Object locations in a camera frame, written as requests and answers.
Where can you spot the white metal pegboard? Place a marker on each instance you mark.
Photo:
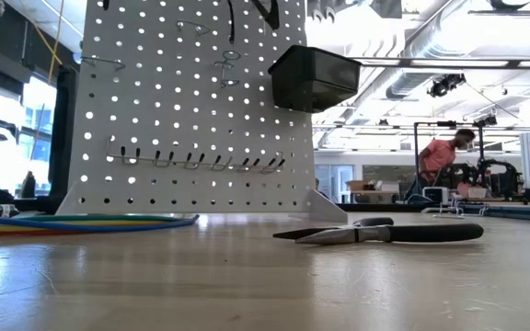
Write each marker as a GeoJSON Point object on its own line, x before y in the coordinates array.
{"type": "Point", "coordinates": [154, 209]}

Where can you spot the person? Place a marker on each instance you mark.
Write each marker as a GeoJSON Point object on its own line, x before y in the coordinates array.
{"type": "Point", "coordinates": [437, 156]}
{"type": "Point", "coordinates": [320, 186]}

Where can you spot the multi prong tool rack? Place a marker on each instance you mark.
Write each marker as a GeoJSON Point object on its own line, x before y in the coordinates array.
{"type": "Point", "coordinates": [191, 162]}

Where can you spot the black plastic bin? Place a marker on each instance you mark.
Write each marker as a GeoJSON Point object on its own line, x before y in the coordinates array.
{"type": "Point", "coordinates": [315, 78]}

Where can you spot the tan cardboard box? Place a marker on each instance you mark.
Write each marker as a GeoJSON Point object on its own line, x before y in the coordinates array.
{"type": "Point", "coordinates": [366, 186]}

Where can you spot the white background container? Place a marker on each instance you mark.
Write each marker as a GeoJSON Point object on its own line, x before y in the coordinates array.
{"type": "Point", "coordinates": [436, 195]}

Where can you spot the black ceiling spotlight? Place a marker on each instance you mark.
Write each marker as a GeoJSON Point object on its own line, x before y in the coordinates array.
{"type": "Point", "coordinates": [444, 85]}

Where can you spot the black pole rig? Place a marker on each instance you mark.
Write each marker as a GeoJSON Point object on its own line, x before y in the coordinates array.
{"type": "Point", "coordinates": [481, 138]}

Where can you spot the small dark bottle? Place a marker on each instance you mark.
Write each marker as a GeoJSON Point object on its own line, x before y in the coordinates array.
{"type": "Point", "coordinates": [28, 186]}

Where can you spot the black background equipment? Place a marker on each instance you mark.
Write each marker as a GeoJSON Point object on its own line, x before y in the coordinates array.
{"type": "Point", "coordinates": [509, 181]}

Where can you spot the black upright post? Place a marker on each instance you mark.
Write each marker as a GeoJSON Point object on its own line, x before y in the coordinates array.
{"type": "Point", "coordinates": [60, 138]}

